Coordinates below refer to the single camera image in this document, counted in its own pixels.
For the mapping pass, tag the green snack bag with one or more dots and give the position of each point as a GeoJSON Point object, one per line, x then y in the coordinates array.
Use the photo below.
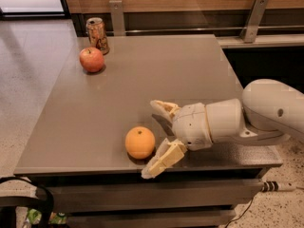
{"type": "Point", "coordinates": [56, 220]}

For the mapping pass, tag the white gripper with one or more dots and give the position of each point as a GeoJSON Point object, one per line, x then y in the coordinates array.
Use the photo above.
{"type": "Point", "coordinates": [191, 126]}

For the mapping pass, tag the orange soda can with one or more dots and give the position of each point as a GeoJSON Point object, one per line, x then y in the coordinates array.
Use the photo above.
{"type": "Point", "coordinates": [95, 27]}

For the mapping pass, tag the black chair frame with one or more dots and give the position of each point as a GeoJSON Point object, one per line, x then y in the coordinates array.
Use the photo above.
{"type": "Point", "coordinates": [44, 206]}

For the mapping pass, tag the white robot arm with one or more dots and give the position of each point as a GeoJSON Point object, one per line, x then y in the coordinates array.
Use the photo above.
{"type": "Point", "coordinates": [268, 112]}

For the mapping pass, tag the lower grey drawer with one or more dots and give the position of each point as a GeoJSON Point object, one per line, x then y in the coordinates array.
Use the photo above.
{"type": "Point", "coordinates": [186, 219]}

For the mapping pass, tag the red apple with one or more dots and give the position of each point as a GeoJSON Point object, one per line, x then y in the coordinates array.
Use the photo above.
{"type": "Point", "coordinates": [91, 59]}

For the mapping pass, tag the right metal bracket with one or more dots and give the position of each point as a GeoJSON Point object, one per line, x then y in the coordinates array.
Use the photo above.
{"type": "Point", "coordinates": [249, 32]}

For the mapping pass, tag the upper grey drawer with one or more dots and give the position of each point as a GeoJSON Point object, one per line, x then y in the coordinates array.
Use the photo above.
{"type": "Point", "coordinates": [136, 196]}

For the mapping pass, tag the left metal bracket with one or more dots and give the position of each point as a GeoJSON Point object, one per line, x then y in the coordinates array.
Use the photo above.
{"type": "Point", "coordinates": [117, 17]}

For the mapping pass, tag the orange fruit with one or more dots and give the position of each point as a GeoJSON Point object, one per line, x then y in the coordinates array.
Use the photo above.
{"type": "Point", "coordinates": [139, 142]}

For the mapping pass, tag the metal bracket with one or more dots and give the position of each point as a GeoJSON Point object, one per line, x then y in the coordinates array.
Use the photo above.
{"type": "Point", "coordinates": [117, 17]}
{"type": "Point", "coordinates": [249, 32]}

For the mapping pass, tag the grey drawer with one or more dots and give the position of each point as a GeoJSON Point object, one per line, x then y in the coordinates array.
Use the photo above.
{"type": "Point", "coordinates": [186, 219]}
{"type": "Point", "coordinates": [136, 196]}

